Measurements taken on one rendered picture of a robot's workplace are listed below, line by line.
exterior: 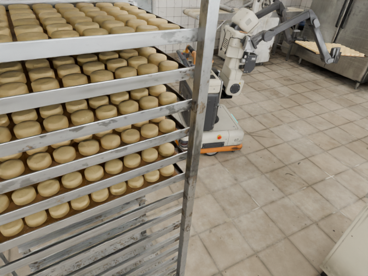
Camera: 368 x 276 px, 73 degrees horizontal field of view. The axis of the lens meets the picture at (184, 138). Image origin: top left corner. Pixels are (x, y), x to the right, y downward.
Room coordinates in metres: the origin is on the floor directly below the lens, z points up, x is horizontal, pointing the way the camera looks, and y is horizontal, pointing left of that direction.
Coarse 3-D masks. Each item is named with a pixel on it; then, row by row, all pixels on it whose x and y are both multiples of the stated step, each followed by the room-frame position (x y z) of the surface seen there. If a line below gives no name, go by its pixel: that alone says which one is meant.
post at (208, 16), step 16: (208, 0) 0.58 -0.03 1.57; (208, 16) 0.58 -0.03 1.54; (208, 32) 0.58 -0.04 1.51; (208, 48) 0.58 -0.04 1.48; (208, 64) 0.59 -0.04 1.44; (208, 80) 0.59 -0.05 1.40; (192, 96) 0.60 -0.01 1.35; (192, 112) 0.59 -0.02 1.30; (192, 128) 0.59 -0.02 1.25; (192, 144) 0.58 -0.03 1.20; (192, 160) 0.58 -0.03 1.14; (192, 176) 0.58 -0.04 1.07; (192, 192) 0.59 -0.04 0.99; (192, 208) 0.59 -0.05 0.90; (176, 272) 0.60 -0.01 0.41
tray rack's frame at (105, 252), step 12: (132, 240) 0.90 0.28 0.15; (24, 252) 0.61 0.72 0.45; (96, 252) 0.80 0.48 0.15; (108, 252) 0.81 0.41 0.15; (132, 252) 0.82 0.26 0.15; (156, 252) 0.83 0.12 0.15; (72, 264) 0.72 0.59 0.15; (84, 264) 0.73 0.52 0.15; (108, 264) 0.74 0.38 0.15; (132, 264) 0.75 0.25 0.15; (156, 264) 0.76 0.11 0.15
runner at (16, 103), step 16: (112, 80) 0.49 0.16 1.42; (128, 80) 0.51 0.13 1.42; (144, 80) 0.53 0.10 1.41; (160, 80) 0.55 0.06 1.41; (176, 80) 0.57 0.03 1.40; (16, 96) 0.39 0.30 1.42; (32, 96) 0.40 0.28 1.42; (48, 96) 0.42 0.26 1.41; (64, 96) 0.43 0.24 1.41; (80, 96) 0.45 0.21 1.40; (0, 112) 0.37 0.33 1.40
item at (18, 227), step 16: (144, 176) 0.59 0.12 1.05; (160, 176) 0.60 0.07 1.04; (96, 192) 0.50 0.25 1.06; (112, 192) 0.51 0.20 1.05; (128, 192) 0.52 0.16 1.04; (64, 208) 0.43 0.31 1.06; (80, 208) 0.44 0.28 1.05; (16, 224) 0.37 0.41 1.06; (32, 224) 0.38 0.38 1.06; (48, 224) 0.39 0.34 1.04; (0, 240) 0.34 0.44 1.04
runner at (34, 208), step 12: (180, 156) 0.59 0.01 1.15; (144, 168) 0.52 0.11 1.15; (156, 168) 0.54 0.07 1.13; (108, 180) 0.46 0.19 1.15; (120, 180) 0.48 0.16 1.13; (72, 192) 0.41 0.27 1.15; (84, 192) 0.43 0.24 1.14; (36, 204) 0.37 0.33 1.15; (48, 204) 0.38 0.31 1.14; (0, 216) 0.33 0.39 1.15; (12, 216) 0.34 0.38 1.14; (24, 216) 0.35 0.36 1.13
